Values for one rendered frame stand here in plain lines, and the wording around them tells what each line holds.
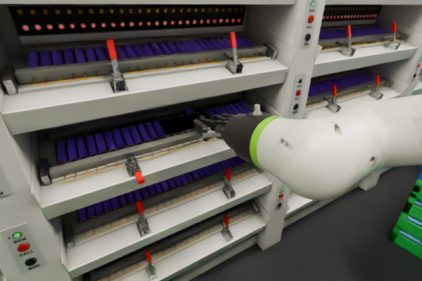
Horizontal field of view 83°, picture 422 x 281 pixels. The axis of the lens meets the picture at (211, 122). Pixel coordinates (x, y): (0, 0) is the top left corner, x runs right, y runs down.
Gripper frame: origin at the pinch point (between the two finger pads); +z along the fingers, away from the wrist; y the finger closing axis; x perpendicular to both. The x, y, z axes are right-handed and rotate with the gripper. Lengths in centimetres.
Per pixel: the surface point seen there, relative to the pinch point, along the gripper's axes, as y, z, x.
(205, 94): 1.7, -6.6, -7.2
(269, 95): -23.1, -0.2, -2.4
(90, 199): 29.2, -2.9, 10.7
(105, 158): 24.6, -0.1, 3.7
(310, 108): -41.5, 0.3, 5.5
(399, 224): -72, -16, 56
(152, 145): 14.0, 0.0, 3.6
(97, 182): 27.2, -2.3, 7.7
